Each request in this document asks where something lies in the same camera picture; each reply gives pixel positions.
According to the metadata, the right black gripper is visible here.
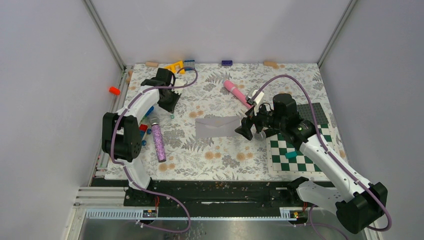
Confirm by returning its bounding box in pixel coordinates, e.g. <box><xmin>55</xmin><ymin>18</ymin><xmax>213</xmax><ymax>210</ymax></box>
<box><xmin>235</xmin><ymin>99</ymin><xmax>285</xmax><ymax>141</ymax></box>

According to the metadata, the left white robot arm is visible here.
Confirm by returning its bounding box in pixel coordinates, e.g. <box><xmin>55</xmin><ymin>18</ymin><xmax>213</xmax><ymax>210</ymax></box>
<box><xmin>101</xmin><ymin>68</ymin><xmax>182</xmax><ymax>206</ymax></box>

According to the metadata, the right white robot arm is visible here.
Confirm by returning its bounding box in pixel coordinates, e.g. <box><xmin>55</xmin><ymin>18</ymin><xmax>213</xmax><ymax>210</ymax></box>
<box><xmin>235</xmin><ymin>93</ymin><xmax>388</xmax><ymax>234</ymax></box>

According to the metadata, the black microphone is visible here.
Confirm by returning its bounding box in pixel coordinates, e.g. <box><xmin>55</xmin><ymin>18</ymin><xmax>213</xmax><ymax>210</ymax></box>
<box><xmin>254</xmin><ymin>129</ymin><xmax>277</xmax><ymax>141</ymax></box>

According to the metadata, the colourful lego toy stack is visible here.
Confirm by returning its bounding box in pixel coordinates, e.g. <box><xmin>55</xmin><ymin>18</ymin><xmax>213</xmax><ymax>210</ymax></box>
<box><xmin>143</xmin><ymin>106</ymin><xmax>154</xmax><ymax>119</ymax></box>

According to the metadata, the purple glitter microphone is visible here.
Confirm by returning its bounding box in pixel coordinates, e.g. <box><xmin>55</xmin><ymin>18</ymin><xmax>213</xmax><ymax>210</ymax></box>
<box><xmin>149</xmin><ymin>117</ymin><xmax>167</xmax><ymax>163</ymax></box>

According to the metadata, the yellow triangle toy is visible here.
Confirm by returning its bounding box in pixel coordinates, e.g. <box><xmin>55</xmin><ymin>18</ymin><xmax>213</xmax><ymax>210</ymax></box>
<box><xmin>163</xmin><ymin>60</ymin><xmax>185</xmax><ymax>74</ymax></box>

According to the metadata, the wooden block left back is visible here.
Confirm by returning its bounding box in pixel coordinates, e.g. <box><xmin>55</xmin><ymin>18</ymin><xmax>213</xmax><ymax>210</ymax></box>
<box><xmin>145</xmin><ymin>61</ymin><xmax>159</xmax><ymax>68</ymax></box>

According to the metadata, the wooden block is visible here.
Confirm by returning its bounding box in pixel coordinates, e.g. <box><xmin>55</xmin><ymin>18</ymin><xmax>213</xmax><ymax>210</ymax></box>
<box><xmin>145</xmin><ymin>61</ymin><xmax>159</xmax><ymax>68</ymax></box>
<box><xmin>263</xmin><ymin>61</ymin><xmax>280</xmax><ymax>69</ymax></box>

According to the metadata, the pink toy microphone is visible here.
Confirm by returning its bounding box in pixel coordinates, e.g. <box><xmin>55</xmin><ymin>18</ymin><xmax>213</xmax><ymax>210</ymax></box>
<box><xmin>223</xmin><ymin>80</ymin><xmax>252</xmax><ymax>109</ymax></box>

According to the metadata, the blue red lego car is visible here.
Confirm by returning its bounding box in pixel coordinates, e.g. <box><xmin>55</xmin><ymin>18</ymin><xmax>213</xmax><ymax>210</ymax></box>
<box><xmin>138</xmin><ymin>124</ymin><xmax>152</xmax><ymax>147</ymax></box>

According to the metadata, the blue grey lego brick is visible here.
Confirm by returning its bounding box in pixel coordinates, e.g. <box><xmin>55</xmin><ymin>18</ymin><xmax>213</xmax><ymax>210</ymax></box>
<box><xmin>183</xmin><ymin>59</ymin><xmax>196</xmax><ymax>71</ymax></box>

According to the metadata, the green white chessboard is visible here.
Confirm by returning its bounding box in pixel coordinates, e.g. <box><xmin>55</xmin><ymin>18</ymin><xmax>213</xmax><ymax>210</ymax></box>
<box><xmin>266</xmin><ymin>133</ymin><xmax>324</xmax><ymax>177</ymax></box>

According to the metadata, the floral table mat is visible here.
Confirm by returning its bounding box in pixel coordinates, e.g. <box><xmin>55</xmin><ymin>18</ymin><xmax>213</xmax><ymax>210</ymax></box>
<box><xmin>104</xmin><ymin>62</ymin><xmax>347</xmax><ymax>182</ymax></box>

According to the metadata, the teal block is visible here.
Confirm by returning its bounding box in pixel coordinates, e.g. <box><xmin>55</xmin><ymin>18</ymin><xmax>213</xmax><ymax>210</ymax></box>
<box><xmin>284</xmin><ymin>151</ymin><xmax>298</xmax><ymax>159</ymax></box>

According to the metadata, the orange red cylinder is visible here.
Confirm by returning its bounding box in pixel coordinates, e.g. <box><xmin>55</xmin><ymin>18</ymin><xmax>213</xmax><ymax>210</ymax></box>
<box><xmin>108</xmin><ymin>86</ymin><xmax>121</xmax><ymax>96</ymax></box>

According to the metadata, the dark purple lego brick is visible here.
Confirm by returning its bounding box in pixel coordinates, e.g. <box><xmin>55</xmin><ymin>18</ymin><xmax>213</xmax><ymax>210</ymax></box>
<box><xmin>221</xmin><ymin>60</ymin><xmax>233</xmax><ymax>66</ymax></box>

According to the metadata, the wooden block right back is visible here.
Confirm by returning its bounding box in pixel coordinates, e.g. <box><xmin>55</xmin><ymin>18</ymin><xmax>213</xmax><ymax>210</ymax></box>
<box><xmin>263</xmin><ymin>61</ymin><xmax>280</xmax><ymax>69</ymax></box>

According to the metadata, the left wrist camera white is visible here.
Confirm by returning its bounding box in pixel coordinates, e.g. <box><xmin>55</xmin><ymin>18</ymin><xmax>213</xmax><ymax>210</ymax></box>
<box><xmin>172</xmin><ymin>78</ymin><xmax>187</xmax><ymax>91</ymax></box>

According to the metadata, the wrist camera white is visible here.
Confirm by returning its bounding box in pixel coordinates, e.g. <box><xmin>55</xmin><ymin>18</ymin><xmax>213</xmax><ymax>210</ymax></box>
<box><xmin>172</xmin><ymin>78</ymin><xmax>187</xmax><ymax>91</ymax></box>
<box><xmin>245</xmin><ymin>89</ymin><xmax>265</xmax><ymax>106</ymax></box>

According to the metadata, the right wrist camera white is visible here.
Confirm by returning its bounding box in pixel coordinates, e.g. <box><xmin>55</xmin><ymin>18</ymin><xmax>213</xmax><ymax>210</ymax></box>
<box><xmin>245</xmin><ymin>89</ymin><xmax>265</xmax><ymax>106</ymax></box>

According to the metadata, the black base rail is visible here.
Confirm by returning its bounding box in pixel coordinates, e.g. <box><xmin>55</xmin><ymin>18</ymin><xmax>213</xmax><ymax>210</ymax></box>
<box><xmin>91</xmin><ymin>178</ymin><xmax>339</xmax><ymax>220</ymax></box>

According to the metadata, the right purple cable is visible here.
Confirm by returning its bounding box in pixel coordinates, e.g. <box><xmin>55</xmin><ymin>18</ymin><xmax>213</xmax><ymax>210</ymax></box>
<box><xmin>251</xmin><ymin>74</ymin><xmax>393</xmax><ymax>240</ymax></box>

